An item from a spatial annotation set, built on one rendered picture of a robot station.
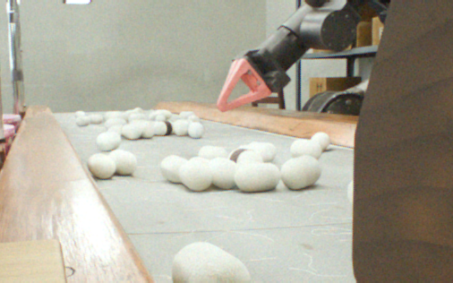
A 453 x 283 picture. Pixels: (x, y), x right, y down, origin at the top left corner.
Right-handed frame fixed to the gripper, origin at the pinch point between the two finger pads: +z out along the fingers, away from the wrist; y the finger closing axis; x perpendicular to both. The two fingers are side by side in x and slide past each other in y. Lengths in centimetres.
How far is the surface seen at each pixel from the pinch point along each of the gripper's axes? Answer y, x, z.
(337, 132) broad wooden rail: 22.0, 7.0, -4.2
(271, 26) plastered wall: -443, 77, -168
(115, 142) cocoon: 18.5, -9.6, 15.9
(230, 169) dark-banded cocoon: 47.9, -7.1, 11.9
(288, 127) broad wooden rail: 8.1, 7.0, -3.5
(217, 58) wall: -453, 67, -113
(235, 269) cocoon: 71, -12, 17
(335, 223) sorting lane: 59, -4, 11
